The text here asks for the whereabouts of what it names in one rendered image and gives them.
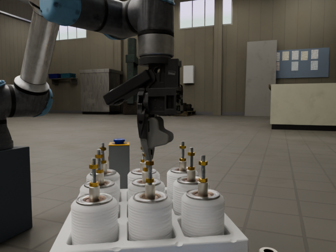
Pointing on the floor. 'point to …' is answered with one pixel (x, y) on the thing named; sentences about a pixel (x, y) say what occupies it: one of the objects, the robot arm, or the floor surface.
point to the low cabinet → (303, 106)
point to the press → (133, 62)
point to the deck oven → (98, 90)
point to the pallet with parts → (187, 110)
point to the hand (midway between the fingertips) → (147, 153)
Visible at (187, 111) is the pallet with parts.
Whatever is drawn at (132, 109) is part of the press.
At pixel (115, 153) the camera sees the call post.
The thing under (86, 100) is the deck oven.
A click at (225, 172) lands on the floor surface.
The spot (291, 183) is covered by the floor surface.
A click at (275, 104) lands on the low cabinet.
